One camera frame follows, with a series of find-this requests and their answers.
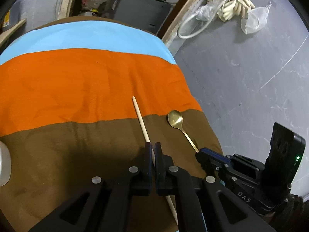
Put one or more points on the cream rubber gloves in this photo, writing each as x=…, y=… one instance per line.
x=229, y=8

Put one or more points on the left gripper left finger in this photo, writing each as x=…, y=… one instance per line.
x=143, y=181

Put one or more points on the long wooden chopstick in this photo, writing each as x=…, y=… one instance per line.
x=147, y=140

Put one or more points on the striped blue orange brown cloth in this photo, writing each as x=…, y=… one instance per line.
x=67, y=113

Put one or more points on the small gold spoon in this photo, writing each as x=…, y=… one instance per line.
x=175, y=119

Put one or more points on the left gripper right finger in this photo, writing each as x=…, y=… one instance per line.
x=165, y=181

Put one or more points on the clear plastic bag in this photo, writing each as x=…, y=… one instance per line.
x=256, y=19

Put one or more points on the white plastic utensil holder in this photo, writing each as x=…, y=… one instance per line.
x=5, y=164

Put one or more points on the large oil bottle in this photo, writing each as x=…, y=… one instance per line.
x=11, y=19

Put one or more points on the grey cabinet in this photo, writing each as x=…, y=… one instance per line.
x=147, y=15

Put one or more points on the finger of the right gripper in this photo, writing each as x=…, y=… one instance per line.
x=211, y=160

